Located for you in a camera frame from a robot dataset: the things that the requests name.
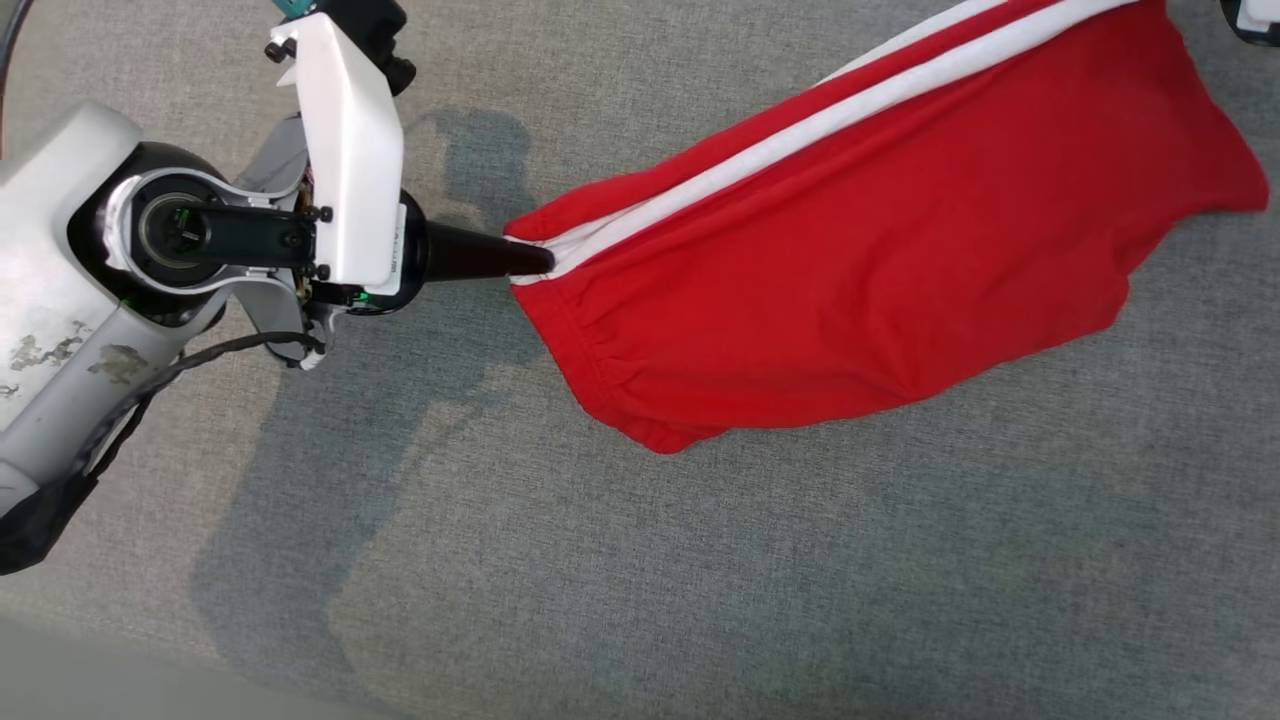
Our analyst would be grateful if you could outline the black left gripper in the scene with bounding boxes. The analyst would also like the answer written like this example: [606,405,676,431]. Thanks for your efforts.
[308,192,556,316]

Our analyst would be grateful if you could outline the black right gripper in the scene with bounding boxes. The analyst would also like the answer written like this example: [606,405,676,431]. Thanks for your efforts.
[1220,0,1280,48]

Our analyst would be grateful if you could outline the red shorts white side stripe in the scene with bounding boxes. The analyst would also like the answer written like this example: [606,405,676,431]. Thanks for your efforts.
[503,0,1272,457]

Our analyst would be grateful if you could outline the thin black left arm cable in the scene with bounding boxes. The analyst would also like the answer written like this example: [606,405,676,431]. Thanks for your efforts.
[75,330,327,483]

